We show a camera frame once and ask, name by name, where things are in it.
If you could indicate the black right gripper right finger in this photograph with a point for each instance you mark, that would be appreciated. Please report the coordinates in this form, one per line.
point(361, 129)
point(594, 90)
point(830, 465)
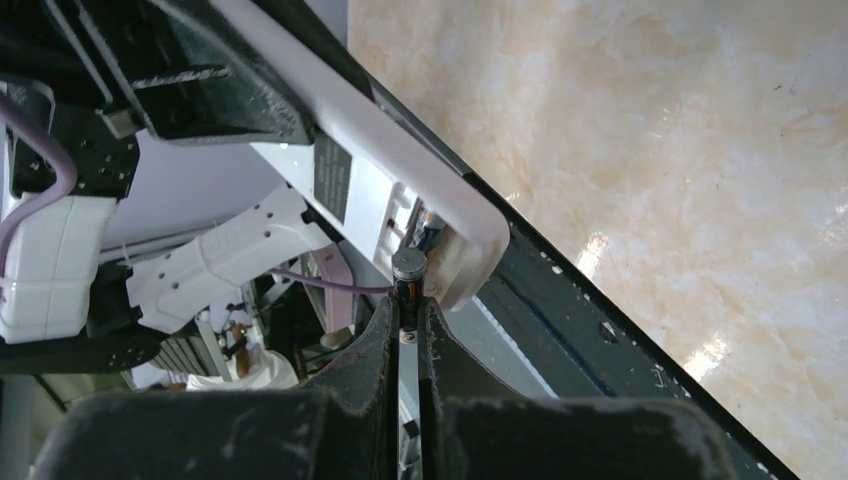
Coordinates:
point(474, 426)

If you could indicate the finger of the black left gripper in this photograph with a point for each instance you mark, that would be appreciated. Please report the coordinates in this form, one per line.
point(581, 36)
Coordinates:
point(182, 73)

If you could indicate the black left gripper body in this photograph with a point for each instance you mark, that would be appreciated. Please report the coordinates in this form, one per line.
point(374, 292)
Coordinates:
point(43, 74)

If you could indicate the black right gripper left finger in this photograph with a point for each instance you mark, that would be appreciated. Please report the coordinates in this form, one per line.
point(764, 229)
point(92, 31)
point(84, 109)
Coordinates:
point(340, 424)

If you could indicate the white remote control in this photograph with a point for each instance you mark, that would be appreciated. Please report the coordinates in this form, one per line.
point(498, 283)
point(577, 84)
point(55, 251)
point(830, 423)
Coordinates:
point(390, 169)

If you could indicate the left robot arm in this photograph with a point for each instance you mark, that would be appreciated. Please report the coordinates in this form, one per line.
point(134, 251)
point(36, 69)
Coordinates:
point(134, 309)

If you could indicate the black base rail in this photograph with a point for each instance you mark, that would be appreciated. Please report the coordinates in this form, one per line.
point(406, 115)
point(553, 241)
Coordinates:
point(581, 344)

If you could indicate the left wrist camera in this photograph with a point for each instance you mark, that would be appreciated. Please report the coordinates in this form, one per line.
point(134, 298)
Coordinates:
point(51, 264)

